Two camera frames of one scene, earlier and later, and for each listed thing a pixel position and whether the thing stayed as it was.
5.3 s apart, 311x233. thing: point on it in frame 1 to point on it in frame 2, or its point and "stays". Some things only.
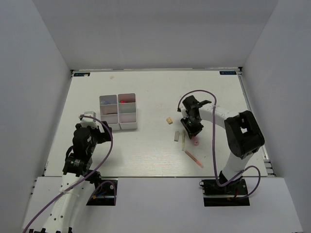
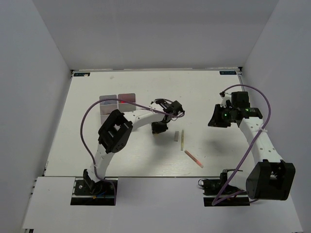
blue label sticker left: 81,74 stays
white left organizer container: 109,110 stays
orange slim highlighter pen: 194,158 stays
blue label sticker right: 228,73 stays
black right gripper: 191,131 to 215,121
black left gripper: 104,136 to 155,129
